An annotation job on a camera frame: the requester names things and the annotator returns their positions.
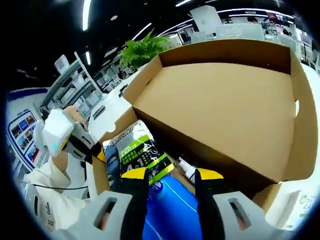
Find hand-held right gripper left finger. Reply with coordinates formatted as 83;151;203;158
53;166;151;240

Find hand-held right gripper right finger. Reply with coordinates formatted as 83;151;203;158
194;167;291;240

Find blue soft tissue pack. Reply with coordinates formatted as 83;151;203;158
141;173;203;240

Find brown cardboard shoe box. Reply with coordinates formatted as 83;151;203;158
93;38;320;218

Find white box green label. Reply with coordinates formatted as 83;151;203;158
264;189;316;231

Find person's left hand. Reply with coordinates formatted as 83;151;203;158
62;105;89;133

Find grey flat desk object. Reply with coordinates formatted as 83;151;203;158
91;105;106;120

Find grey metal shelf rack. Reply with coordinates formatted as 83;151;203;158
39;51;103;121

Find person in white shirt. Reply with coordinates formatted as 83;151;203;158
22;159;98;233

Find green black sachet packet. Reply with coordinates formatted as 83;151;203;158
102;119;175;187

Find small clear spray bottle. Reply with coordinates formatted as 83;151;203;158
174;157;197;182

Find small black desk object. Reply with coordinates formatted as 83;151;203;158
118;84;129;98

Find white ribbed appliance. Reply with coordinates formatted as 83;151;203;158
54;54;70;75

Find white chest device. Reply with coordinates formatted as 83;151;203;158
23;183;43;221

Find green potted plant white pot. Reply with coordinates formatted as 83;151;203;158
118;28;173;71

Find curved ceiling light strip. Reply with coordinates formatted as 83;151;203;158
216;8;295;19
82;0;92;31

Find black cable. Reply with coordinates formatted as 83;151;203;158
32;183;90;191

